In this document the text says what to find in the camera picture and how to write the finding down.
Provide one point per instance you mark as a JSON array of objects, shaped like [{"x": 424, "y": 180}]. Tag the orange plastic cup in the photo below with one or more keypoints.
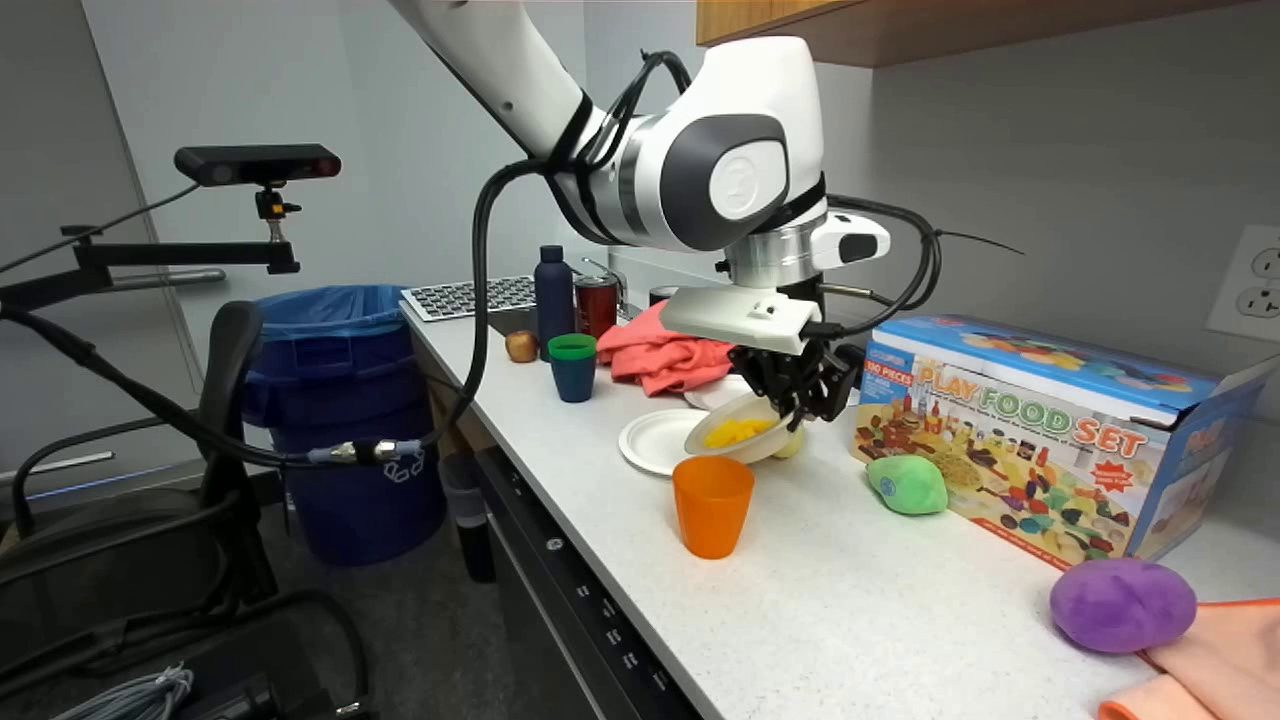
[{"x": 708, "y": 505}]

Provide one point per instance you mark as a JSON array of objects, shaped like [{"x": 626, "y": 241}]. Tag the wall power outlet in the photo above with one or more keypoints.
[{"x": 1248, "y": 291}]

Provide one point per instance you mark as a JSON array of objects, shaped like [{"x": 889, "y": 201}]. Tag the play food set box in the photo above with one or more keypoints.
[{"x": 1053, "y": 444}]

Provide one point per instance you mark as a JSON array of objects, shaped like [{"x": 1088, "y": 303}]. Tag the black camera on stand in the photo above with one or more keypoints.
[{"x": 252, "y": 160}]

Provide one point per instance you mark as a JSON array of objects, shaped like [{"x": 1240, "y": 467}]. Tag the green and blue cup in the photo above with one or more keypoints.
[{"x": 573, "y": 366}]

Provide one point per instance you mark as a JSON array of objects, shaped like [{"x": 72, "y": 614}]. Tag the cream plate with fries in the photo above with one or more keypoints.
[{"x": 773, "y": 444}]

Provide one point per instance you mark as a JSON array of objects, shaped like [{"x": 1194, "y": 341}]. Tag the yellow toy fries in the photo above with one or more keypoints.
[{"x": 736, "y": 430}]

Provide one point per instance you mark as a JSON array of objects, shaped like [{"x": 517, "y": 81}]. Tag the coral pink cloth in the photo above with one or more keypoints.
[{"x": 657, "y": 359}]

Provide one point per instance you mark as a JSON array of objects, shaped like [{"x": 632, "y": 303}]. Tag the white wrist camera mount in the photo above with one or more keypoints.
[{"x": 749, "y": 316}]

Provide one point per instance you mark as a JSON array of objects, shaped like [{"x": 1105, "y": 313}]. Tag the blue recycling bin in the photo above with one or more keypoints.
[{"x": 340, "y": 366}]

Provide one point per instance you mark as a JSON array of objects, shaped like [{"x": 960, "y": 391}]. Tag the green plush toy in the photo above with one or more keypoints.
[{"x": 909, "y": 486}]

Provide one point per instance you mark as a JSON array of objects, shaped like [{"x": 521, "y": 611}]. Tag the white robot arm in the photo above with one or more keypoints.
[{"x": 728, "y": 164}]

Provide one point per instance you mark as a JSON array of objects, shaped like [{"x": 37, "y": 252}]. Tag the dark blue bottle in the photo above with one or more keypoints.
[{"x": 555, "y": 293}]

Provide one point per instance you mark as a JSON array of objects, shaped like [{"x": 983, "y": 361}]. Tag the large white paper plate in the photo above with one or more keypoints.
[{"x": 655, "y": 442}]

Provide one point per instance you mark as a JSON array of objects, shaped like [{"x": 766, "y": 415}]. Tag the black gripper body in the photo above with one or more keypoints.
[{"x": 811, "y": 386}]

